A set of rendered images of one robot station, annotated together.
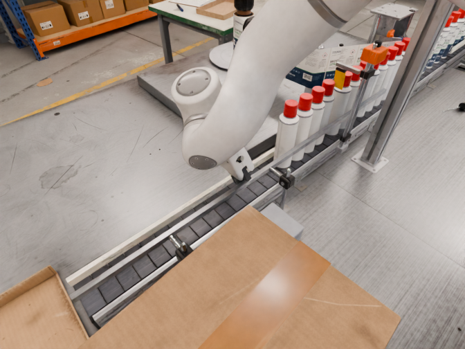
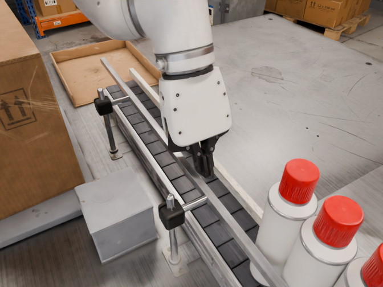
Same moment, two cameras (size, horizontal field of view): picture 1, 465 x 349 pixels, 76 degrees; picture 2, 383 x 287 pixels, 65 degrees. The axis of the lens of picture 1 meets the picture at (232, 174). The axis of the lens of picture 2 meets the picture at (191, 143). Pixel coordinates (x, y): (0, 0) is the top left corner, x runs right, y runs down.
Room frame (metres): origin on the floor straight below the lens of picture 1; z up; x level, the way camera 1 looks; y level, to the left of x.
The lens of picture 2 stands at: (0.57, -0.37, 1.30)
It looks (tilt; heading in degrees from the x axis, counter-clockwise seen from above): 41 degrees down; 102
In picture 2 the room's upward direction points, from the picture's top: straight up
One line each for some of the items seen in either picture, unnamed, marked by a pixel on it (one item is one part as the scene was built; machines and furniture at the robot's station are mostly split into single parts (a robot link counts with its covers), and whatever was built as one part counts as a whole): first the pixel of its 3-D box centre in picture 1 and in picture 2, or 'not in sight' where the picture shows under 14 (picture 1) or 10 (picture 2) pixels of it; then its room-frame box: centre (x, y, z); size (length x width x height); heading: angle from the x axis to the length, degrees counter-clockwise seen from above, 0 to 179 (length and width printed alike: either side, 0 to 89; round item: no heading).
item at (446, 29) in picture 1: (436, 43); not in sight; (1.25, -0.85, 0.98); 0.05 x 0.05 x 0.20
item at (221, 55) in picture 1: (242, 56); not in sight; (1.34, -0.05, 0.89); 0.31 x 0.31 x 0.01
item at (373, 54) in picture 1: (347, 99); not in sight; (0.71, -0.31, 1.05); 0.10 x 0.04 x 0.33; 41
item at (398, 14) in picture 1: (394, 10); not in sight; (1.13, -0.57, 1.14); 0.14 x 0.11 x 0.01; 131
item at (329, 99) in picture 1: (321, 113); not in sight; (0.74, -0.26, 0.98); 0.05 x 0.05 x 0.20
